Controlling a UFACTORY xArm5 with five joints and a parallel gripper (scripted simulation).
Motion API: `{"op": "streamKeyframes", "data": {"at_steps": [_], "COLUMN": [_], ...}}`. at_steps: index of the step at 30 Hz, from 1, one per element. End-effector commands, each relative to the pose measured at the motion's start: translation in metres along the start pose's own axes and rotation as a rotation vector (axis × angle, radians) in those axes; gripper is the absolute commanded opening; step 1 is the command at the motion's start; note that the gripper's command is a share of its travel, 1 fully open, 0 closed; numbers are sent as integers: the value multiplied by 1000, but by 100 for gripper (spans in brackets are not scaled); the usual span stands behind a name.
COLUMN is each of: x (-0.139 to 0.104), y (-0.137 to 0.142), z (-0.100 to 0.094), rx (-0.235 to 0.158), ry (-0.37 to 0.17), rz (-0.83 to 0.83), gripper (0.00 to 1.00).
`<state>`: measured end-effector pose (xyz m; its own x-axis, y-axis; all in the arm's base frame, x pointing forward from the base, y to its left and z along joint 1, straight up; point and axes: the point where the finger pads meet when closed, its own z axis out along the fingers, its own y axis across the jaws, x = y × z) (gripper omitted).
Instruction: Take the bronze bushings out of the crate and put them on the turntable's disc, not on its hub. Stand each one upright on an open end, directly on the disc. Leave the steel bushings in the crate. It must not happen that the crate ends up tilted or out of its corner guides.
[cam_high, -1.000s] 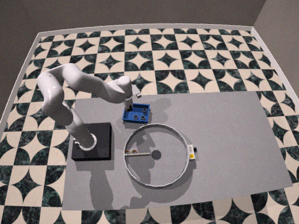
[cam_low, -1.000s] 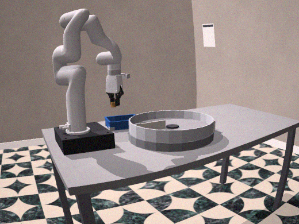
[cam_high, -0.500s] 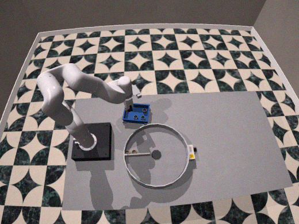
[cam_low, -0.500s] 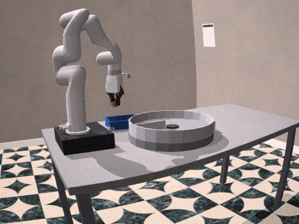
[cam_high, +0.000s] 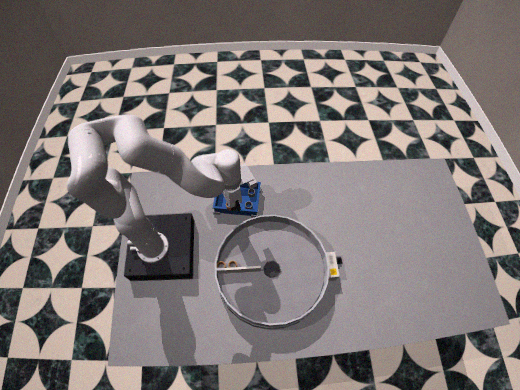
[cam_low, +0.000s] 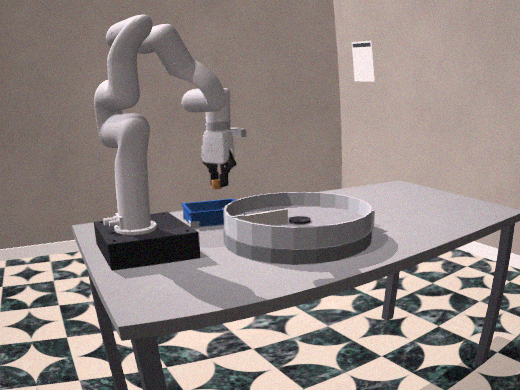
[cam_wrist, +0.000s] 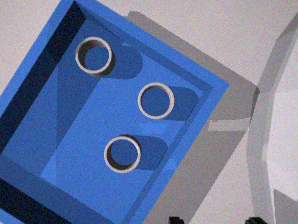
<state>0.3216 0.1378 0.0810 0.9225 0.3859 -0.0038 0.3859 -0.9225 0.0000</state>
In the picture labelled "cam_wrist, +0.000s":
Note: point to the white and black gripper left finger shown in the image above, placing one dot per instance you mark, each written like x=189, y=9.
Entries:
x=175, y=220

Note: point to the grey metal bushing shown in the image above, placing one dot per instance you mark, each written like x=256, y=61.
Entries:
x=163, y=87
x=118, y=167

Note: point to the silver metal bushing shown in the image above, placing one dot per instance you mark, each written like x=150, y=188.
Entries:
x=85, y=46

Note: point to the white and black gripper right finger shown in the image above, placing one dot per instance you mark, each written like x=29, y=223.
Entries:
x=255, y=220

